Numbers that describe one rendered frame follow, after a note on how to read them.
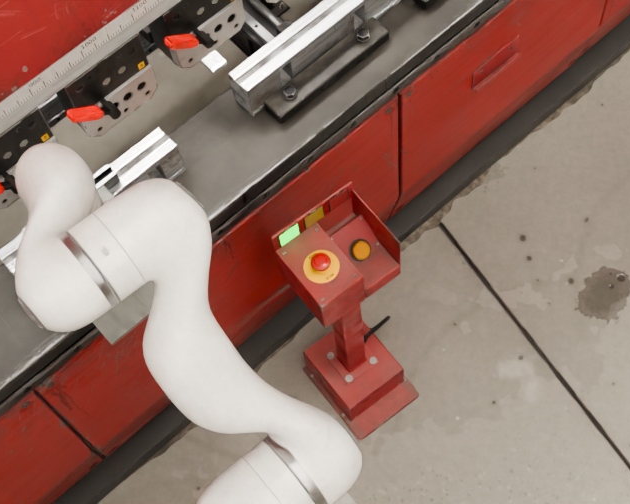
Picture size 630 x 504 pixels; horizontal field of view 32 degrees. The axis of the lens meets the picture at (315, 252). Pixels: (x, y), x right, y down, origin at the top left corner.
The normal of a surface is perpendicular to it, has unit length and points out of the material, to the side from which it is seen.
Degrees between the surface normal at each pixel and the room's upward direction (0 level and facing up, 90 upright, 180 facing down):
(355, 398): 1
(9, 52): 90
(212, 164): 0
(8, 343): 0
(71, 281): 25
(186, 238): 48
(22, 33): 90
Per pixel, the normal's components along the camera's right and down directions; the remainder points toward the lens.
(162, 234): 0.40, 0.18
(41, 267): -0.22, -0.47
